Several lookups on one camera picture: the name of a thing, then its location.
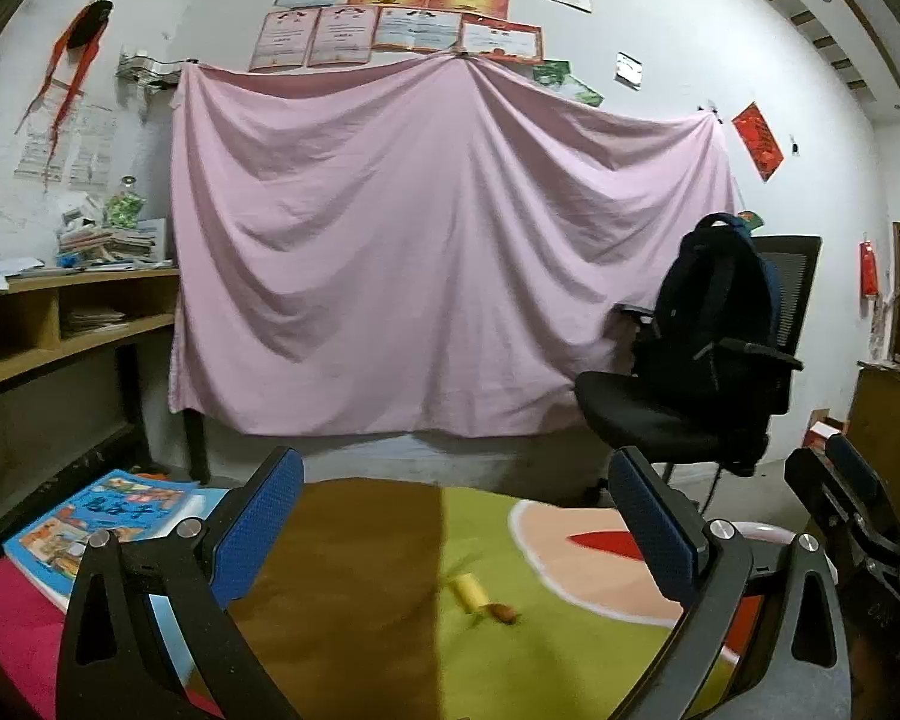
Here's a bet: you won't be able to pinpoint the colourful cartoon tablecloth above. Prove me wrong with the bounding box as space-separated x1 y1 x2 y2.
230 479 681 718

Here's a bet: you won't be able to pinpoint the framed certificates on wall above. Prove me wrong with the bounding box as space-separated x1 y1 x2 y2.
248 0 593 71

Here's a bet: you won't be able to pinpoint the glass jar green contents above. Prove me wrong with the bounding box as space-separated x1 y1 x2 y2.
103 176 146 231

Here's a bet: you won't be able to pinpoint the blue cartoon children's book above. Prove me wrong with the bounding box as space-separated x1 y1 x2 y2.
2 470 226 611

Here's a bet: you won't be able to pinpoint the dark blue backpack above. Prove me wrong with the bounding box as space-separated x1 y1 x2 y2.
653 213 781 392

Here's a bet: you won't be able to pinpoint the red hanging wall ornament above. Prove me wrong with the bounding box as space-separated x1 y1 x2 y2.
859 239 880 299

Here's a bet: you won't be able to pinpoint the brown banana peel scrap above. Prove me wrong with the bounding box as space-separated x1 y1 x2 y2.
484 603 520 626

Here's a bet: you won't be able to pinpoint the black office chair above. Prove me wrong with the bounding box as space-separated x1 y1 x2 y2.
574 236 823 479

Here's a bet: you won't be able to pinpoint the wooden cabinet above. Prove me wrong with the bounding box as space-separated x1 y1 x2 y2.
847 362 900 518

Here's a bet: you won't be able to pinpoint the red white plastic basin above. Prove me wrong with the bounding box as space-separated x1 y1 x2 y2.
722 520 839 665

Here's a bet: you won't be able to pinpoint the wooden shelf unit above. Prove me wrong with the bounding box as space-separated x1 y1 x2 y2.
0 266 180 395

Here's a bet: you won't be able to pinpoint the pink hanging bedsheet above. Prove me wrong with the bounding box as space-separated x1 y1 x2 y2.
169 54 736 439

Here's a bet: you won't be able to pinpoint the red cardboard box on floor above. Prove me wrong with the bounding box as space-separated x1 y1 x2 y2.
802 408 847 452

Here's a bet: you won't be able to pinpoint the stack of books on shelf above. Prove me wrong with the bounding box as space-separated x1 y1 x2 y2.
56 218 169 270

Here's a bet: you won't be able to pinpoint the yellow banana piece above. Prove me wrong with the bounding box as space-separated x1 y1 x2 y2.
450 574 491 614

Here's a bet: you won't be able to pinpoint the red paper wall decoration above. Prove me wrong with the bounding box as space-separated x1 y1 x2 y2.
733 103 784 182

